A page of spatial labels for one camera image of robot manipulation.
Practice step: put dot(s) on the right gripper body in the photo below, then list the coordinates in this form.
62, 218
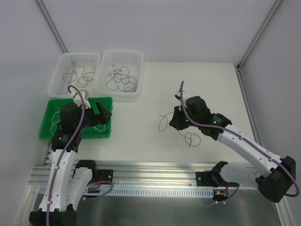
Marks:
178, 121

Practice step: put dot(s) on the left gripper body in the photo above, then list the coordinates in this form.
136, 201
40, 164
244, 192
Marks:
99, 113

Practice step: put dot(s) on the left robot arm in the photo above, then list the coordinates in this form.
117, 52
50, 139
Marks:
65, 186

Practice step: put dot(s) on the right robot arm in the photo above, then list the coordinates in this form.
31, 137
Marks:
271, 174

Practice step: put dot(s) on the green plastic tray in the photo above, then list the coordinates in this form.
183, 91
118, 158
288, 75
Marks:
52, 118

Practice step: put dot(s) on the left white perforated basket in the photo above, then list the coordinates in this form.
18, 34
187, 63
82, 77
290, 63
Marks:
78, 69

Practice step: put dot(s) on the white perforated basket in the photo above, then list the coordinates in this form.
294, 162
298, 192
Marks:
120, 75
78, 69

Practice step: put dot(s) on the right white perforated basket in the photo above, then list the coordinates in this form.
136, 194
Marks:
120, 75

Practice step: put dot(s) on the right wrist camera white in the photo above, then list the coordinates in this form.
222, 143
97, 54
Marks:
181, 95

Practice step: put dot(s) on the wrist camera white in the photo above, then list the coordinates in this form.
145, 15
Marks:
181, 95
81, 98

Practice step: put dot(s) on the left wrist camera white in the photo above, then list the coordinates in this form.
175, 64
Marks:
81, 98

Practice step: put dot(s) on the right aluminium frame post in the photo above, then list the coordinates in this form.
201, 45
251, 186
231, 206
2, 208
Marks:
239, 67

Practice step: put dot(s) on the aluminium frame post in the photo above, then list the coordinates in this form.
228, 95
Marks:
239, 67
51, 25

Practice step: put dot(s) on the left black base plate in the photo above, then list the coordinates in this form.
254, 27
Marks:
104, 176

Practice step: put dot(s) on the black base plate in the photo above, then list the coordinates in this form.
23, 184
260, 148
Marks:
204, 179
104, 176

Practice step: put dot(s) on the aluminium mounting rail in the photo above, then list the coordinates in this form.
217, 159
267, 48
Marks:
154, 163

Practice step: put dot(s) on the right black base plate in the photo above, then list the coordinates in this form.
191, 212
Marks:
204, 179

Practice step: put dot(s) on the white slotted cable duct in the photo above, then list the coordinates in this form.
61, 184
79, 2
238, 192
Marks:
146, 192

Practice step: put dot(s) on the left aluminium frame post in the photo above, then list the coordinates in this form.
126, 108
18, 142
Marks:
51, 25

